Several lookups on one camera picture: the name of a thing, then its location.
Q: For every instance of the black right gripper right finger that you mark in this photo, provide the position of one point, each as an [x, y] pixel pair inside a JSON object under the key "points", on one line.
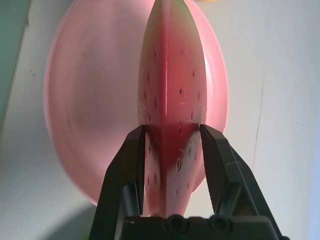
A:
{"points": [[225, 175]]}

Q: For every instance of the toy watermelon slice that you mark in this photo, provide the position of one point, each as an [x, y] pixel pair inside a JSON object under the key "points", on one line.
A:
{"points": [[172, 75]]}

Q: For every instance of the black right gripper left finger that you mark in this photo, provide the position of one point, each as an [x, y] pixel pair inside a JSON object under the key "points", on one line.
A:
{"points": [[120, 170]]}

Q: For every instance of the pale green silicone mat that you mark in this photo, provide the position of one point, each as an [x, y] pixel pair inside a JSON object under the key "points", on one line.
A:
{"points": [[10, 37]]}

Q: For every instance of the pink round plate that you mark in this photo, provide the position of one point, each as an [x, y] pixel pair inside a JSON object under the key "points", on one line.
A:
{"points": [[95, 100]]}

